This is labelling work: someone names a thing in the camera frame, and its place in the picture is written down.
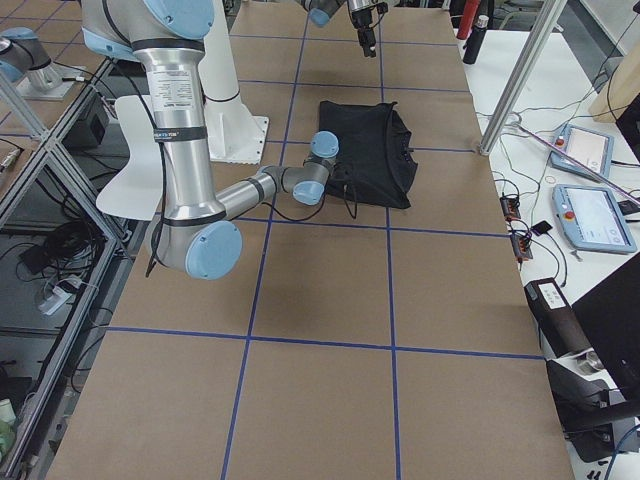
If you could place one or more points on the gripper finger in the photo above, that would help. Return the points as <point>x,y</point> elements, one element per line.
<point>367,41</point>

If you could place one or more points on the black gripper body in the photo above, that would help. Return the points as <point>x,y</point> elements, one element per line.
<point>362,20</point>

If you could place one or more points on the black printed t-shirt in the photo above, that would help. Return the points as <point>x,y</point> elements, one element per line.
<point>374,164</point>

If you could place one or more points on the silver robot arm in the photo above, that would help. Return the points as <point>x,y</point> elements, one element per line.
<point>193,101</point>
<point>320,12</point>

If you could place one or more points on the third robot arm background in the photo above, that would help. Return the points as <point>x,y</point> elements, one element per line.
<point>26,63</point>

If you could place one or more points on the black water bottle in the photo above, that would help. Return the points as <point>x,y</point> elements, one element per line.
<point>475,40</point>

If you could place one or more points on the red bottle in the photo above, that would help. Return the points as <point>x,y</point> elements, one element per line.
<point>467,19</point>

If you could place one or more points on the orange circuit board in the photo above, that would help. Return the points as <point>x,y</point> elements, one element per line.
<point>510,208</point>

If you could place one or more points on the far teach pendant tablet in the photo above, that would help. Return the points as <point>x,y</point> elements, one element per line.
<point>592,148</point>

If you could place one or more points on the teach pendant tablet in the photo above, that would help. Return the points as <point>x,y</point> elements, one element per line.
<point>592,148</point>
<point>591,219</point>

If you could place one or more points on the white plastic chair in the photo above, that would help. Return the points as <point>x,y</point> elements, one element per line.
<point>135,192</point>

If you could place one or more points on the near teach pendant tablet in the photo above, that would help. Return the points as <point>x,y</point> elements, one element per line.
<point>591,219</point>

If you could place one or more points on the black box on table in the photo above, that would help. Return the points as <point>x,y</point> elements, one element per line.
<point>555,317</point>

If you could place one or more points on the white power strip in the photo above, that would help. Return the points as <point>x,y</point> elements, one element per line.
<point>60,293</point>

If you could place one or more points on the aluminium frame post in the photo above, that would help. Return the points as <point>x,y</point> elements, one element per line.
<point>536,40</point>

